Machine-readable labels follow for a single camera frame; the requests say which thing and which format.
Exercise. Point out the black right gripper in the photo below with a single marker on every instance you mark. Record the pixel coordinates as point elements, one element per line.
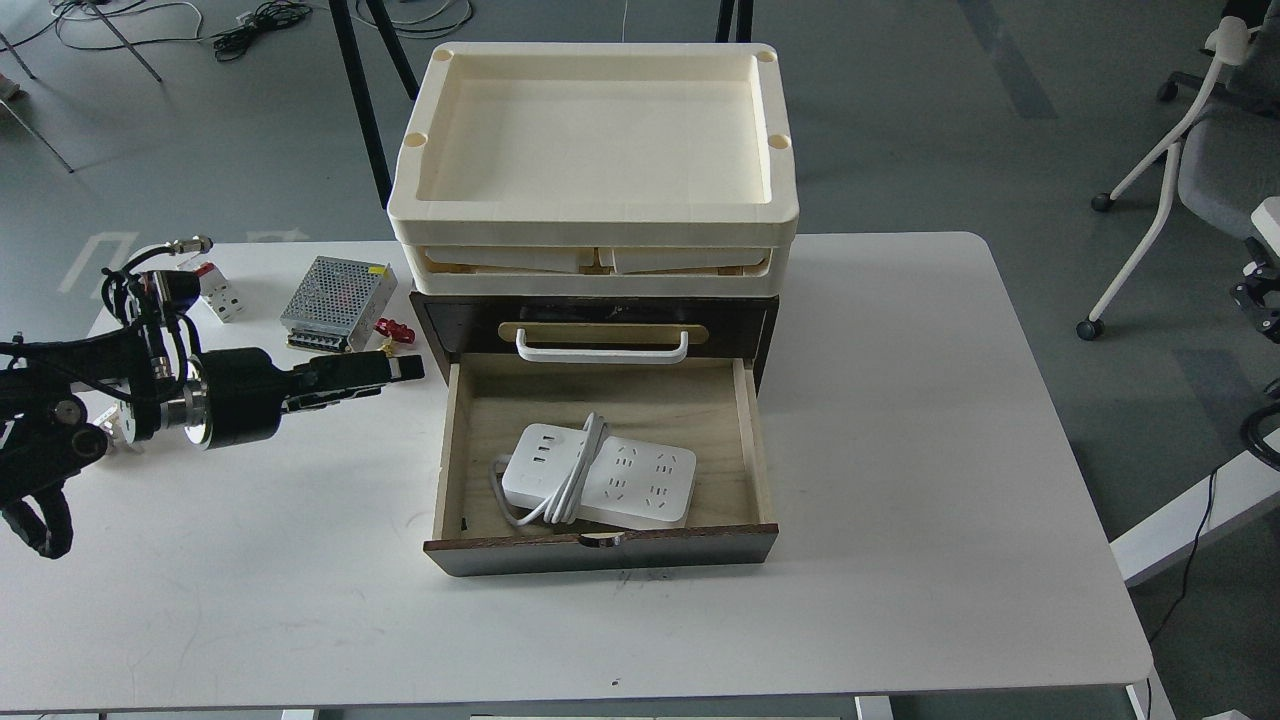
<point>1259,280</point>

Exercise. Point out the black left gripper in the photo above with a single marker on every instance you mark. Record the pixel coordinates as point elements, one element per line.
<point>243,392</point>

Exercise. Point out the white power strip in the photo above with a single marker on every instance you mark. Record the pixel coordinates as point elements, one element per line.
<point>630,484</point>

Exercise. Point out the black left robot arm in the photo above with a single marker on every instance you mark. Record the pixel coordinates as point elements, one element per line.
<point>66,404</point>

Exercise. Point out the metal mesh power supply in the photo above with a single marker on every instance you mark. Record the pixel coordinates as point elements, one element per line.
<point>336,306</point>

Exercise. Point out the white office chair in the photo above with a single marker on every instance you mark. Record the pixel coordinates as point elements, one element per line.
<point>1221,157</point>

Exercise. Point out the white red circuit breaker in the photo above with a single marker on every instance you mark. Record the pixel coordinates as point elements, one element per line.
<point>217,292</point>

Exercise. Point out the white metal plug adapter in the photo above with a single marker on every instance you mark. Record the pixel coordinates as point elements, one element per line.
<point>117,424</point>

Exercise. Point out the cream plastic stacked tray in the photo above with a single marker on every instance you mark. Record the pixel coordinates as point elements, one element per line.
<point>597,170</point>

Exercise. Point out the open wooden drawer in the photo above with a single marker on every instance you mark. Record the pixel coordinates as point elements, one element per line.
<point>706,404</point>

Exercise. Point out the brass valve red handle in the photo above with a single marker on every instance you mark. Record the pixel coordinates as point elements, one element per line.
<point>394,335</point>

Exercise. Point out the white drawer handle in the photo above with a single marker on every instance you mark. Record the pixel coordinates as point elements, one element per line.
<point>602,355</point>

